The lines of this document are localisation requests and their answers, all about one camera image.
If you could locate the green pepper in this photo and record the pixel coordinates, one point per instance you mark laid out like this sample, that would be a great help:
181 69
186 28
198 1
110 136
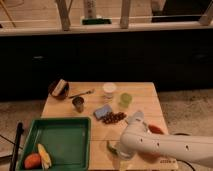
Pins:
111 148

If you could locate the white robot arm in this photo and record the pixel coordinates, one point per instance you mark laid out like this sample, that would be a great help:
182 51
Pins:
137 138

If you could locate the white cup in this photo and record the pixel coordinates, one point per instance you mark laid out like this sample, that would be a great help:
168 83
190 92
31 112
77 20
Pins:
109 88

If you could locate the green plastic cup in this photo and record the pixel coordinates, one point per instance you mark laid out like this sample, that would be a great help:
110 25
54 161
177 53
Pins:
125 100

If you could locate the metal cup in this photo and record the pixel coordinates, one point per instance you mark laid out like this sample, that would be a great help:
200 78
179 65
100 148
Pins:
78 103

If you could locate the blue sponge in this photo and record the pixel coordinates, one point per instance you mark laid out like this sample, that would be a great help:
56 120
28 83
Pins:
100 112

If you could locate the bunch of brown grapes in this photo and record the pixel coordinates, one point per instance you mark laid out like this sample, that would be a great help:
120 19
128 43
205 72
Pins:
111 118

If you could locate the grey cloth piece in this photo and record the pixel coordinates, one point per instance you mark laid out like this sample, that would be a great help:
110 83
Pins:
138 114

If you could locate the bread slice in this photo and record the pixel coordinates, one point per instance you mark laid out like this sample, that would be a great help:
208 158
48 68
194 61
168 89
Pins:
59 87

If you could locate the dark brown bowl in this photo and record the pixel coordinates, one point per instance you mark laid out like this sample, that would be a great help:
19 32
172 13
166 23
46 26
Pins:
64 92

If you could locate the green brush block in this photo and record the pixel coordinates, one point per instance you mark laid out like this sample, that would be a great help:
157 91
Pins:
97 21

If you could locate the green plastic tray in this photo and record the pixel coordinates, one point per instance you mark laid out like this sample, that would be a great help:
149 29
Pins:
67 140

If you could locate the red bowl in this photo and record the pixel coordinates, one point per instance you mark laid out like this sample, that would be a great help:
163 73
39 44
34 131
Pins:
152 156

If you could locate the black pole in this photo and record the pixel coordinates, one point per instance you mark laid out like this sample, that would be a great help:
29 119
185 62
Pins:
16 146

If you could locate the orange fruit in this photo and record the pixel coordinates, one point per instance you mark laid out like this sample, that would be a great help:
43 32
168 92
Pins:
32 161

